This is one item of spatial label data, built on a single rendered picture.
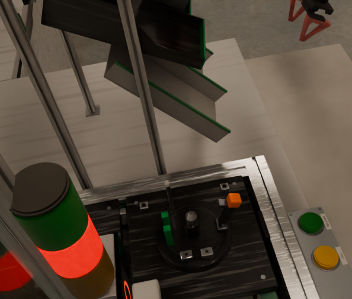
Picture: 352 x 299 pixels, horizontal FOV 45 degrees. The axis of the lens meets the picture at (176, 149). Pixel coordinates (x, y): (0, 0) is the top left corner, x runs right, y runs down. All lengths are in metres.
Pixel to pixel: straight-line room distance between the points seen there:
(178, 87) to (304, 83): 0.45
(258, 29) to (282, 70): 1.75
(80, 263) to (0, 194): 0.10
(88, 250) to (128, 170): 0.68
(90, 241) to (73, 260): 0.02
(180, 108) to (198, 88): 0.14
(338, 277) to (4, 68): 1.19
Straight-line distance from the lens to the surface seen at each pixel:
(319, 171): 1.03
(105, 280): 0.43
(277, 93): 1.21
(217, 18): 3.17
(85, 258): 0.39
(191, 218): 0.73
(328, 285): 0.78
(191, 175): 0.89
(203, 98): 0.96
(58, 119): 0.80
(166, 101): 0.82
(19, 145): 1.22
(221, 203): 0.71
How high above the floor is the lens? 1.66
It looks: 48 degrees down
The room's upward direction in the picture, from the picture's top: 10 degrees counter-clockwise
